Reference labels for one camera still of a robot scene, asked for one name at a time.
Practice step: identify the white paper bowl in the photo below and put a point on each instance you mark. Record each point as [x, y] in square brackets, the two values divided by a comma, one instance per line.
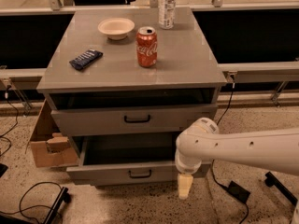
[116, 28]

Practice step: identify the black stand leg left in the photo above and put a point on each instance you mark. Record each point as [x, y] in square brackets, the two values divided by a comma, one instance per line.
[63, 197]

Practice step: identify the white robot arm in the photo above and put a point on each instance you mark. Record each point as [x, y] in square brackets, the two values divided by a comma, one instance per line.
[276, 150]

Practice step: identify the brown cardboard box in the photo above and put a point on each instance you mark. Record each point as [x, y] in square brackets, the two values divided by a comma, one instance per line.
[49, 147]

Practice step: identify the grey drawer cabinet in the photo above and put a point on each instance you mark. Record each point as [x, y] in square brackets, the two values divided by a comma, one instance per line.
[186, 72]

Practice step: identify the clear plastic water bottle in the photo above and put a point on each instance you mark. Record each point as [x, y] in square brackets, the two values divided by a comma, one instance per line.
[166, 13]

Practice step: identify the red coca-cola can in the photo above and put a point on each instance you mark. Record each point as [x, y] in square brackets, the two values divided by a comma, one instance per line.
[146, 46]

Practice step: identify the black stand leg right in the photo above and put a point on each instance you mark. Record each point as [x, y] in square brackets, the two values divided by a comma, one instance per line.
[271, 180]

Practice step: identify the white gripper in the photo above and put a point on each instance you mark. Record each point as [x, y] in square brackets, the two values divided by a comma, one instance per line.
[186, 167]

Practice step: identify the grey drawer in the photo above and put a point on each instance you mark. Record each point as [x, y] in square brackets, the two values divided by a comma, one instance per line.
[120, 120]
[122, 159]

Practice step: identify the black power adapter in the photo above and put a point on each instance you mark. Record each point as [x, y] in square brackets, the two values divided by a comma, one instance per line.
[238, 192]

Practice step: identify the grey top drawer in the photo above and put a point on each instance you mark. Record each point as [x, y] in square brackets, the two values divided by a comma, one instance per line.
[120, 120]

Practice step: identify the black stand leg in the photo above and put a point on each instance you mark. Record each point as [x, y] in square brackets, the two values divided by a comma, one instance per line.
[63, 197]
[271, 180]

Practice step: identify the dark blue snack packet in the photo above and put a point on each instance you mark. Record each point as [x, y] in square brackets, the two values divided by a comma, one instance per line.
[85, 59]

